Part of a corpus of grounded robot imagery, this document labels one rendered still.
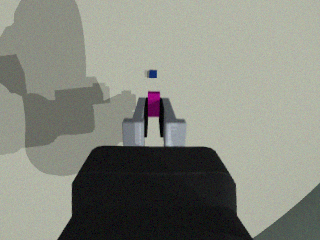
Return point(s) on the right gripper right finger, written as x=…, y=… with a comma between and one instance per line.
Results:
x=172, y=130

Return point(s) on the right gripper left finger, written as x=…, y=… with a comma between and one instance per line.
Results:
x=133, y=128

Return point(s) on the magenta rod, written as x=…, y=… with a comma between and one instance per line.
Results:
x=153, y=103

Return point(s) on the small dark blue cube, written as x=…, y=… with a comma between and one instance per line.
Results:
x=152, y=73

